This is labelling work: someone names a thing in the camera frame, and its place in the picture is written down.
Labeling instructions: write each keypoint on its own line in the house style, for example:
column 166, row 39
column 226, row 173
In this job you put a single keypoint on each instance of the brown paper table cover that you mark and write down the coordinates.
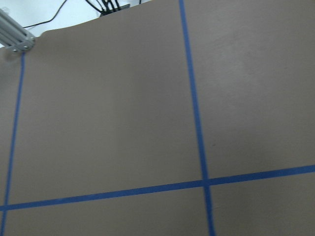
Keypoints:
column 171, row 118

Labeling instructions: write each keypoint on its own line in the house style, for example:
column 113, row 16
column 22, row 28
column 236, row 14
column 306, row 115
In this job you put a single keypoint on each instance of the black cable plugs cluster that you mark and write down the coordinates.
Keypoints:
column 106, row 7

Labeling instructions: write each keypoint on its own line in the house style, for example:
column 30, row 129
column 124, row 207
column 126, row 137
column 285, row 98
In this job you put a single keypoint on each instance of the aluminium frame post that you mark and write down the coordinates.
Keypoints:
column 13, row 36

